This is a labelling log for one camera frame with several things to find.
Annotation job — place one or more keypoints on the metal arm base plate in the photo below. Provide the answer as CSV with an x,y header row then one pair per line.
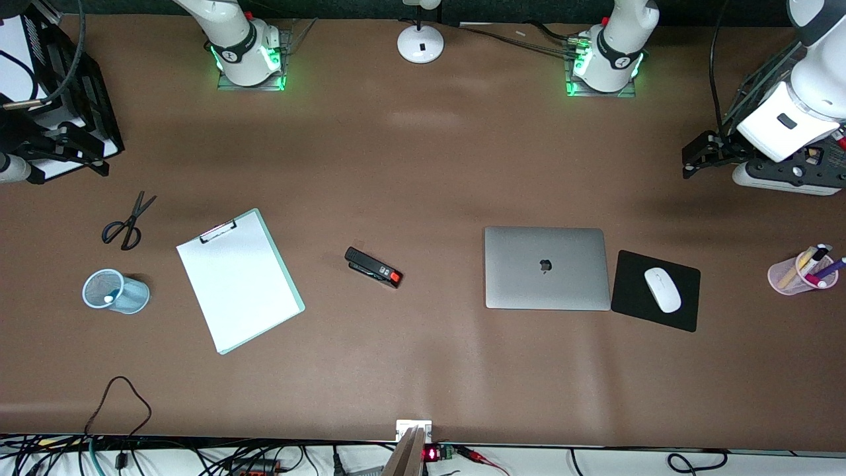
x,y
281,53
575,89

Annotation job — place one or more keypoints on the blue marker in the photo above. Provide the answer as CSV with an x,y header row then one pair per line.
x,y
111,297

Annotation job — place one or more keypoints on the white lamp base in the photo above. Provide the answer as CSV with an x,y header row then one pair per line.
x,y
420,45

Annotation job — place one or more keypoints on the mint green clipboard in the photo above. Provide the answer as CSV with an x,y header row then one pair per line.
x,y
294,291

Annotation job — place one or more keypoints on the black scissors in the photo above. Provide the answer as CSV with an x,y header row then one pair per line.
x,y
129,228

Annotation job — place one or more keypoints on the white marker with black cap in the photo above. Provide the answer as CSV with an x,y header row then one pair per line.
x,y
819,251

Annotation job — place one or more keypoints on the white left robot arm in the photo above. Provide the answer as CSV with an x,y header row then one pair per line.
x,y
615,46

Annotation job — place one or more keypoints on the purple marker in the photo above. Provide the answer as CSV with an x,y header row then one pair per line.
x,y
834,266

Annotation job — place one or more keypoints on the clear acrylic bracket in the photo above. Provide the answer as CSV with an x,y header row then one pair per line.
x,y
301,33

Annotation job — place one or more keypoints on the black stapler with red end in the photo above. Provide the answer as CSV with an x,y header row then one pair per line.
x,y
373,267

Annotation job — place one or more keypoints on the black mouse pad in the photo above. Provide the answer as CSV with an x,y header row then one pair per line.
x,y
634,297

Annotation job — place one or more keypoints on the red LED display module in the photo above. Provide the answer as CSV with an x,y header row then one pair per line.
x,y
437,453

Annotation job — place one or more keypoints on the white paper sheet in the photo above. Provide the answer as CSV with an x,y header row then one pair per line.
x,y
244,291

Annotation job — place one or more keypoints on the blue mesh pen cup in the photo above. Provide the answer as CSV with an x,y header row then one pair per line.
x,y
132,296

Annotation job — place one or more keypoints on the white computer mouse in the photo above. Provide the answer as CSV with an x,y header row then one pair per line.
x,y
663,289

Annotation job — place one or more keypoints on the black mesh desk tray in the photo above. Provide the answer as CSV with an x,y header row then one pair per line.
x,y
760,79

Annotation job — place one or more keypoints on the pink mesh pen cup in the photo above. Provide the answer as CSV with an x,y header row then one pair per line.
x,y
786,283

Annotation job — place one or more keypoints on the silver laptop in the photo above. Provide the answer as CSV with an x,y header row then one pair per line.
x,y
548,284

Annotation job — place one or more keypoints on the yellow pencil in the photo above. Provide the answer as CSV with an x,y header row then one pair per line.
x,y
796,268

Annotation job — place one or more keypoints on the black plug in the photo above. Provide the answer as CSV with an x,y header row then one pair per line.
x,y
121,460

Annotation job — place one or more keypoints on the grey camera stand post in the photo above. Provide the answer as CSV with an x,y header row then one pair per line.
x,y
404,456

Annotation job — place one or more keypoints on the black stacked file tray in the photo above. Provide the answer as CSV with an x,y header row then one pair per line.
x,y
92,99

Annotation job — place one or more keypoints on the small white box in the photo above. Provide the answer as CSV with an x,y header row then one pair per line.
x,y
406,426

